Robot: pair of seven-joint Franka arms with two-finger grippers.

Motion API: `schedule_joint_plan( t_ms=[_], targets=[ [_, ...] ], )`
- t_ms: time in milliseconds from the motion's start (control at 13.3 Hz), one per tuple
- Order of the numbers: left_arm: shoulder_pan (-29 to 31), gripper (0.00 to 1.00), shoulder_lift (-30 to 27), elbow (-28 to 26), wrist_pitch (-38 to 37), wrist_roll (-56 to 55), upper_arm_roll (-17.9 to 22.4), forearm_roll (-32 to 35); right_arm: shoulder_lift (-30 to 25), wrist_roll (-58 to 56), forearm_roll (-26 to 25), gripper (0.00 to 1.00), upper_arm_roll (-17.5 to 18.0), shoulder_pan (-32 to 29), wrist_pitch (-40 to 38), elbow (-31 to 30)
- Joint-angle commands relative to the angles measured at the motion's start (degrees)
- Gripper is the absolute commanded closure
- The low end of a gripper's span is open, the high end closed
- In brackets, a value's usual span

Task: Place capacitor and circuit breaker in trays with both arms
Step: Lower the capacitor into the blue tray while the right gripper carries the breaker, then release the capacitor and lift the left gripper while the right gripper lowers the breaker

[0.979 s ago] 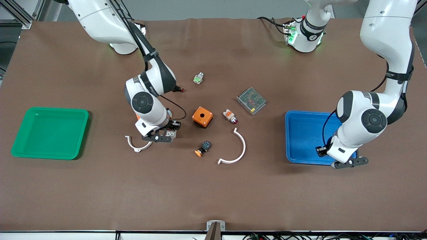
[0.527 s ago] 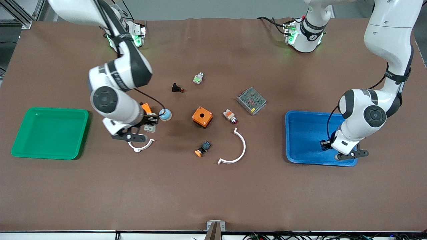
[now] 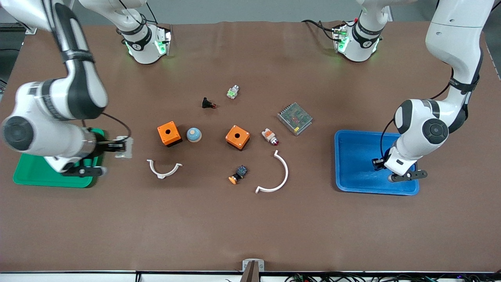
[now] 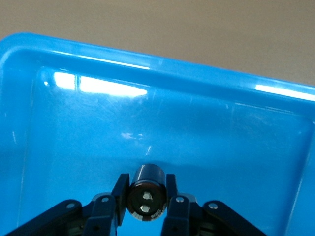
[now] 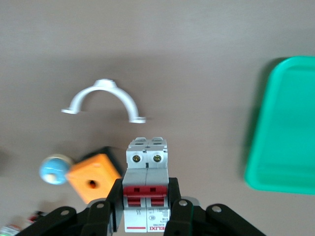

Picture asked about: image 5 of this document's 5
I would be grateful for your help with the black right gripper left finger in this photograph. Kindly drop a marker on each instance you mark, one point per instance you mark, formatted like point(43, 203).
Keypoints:
point(98, 216)

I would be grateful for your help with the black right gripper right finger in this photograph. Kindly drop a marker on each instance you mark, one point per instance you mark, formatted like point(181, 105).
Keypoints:
point(187, 216)

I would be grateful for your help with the white red circuit breaker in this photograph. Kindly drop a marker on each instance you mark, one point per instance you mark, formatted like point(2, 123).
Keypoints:
point(146, 172)

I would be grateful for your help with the blue round dome capacitor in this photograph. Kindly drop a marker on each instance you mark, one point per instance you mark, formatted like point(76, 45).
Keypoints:
point(53, 170)

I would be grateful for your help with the orange button box black base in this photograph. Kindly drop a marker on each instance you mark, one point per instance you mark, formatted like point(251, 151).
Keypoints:
point(91, 177)

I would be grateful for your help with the small white pipe clamp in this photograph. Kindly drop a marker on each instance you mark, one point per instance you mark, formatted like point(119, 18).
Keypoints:
point(128, 103)

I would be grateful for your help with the green plastic tray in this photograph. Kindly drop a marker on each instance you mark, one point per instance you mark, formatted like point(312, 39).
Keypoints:
point(283, 135)

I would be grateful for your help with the green white switch module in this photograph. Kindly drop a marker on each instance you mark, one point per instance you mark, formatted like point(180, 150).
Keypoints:
point(8, 229)

